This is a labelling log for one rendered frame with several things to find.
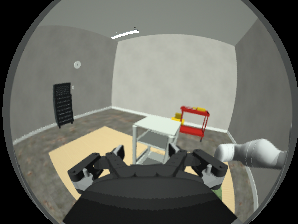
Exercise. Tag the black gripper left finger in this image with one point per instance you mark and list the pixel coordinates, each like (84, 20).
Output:
(83, 174)

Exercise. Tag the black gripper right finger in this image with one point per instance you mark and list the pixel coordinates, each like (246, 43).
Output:
(211, 170)

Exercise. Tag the grey shelving unit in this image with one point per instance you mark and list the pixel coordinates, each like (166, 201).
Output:
(154, 139)

